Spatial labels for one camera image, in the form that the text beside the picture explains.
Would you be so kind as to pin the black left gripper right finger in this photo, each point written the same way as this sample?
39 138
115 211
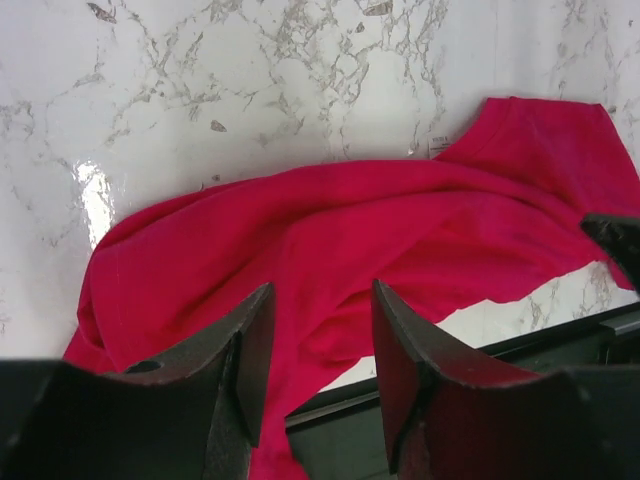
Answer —
450 411

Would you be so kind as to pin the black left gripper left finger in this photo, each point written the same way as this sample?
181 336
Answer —
193 411

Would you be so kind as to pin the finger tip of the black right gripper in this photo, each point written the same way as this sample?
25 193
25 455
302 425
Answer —
618 236

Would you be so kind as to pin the crimson red t shirt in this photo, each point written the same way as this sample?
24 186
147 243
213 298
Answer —
493 217

